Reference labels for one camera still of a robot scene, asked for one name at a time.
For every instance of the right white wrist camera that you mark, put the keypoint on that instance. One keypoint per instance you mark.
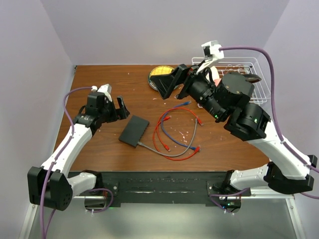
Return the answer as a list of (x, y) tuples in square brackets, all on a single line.
[(212, 55)]

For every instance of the pink cup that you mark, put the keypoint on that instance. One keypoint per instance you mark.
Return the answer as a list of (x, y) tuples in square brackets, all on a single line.
[(217, 81)]

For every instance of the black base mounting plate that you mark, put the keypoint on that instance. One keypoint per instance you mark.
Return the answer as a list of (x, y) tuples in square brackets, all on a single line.
[(167, 187)]

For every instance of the black network switch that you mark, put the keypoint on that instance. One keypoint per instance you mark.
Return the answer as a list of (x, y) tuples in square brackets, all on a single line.
[(133, 131)]

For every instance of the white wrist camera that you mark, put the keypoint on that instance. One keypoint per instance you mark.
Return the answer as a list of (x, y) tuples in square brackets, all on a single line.
[(105, 89), (212, 55)]

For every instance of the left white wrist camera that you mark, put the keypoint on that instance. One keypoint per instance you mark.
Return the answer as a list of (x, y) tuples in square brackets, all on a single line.
[(105, 89)]

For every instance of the aluminium frame rail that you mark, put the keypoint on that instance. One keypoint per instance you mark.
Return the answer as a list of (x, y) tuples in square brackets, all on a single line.
[(259, 214)]

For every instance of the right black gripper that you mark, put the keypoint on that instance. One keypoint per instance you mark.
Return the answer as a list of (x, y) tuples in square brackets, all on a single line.
[(165, 83)]

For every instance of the yellow round plate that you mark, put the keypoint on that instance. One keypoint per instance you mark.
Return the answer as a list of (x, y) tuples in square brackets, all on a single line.
[(159, 70)]

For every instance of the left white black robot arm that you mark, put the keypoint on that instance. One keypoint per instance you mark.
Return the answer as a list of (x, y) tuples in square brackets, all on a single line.
[(49, 184)]

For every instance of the dark brown plate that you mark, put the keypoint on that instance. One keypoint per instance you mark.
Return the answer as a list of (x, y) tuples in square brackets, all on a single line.
[(252, 78)]

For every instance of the white wire dish rack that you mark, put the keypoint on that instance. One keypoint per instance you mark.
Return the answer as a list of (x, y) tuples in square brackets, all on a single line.
[(246, 65)]

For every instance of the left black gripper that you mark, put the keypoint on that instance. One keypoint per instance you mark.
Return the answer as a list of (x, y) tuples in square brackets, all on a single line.
[(120, 113)]

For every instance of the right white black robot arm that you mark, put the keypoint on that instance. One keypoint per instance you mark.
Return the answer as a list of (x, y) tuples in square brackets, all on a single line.
[(228, 101)]

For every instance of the cream plate in rack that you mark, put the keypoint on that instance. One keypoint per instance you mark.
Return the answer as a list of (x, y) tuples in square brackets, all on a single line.
[(214, 73)]

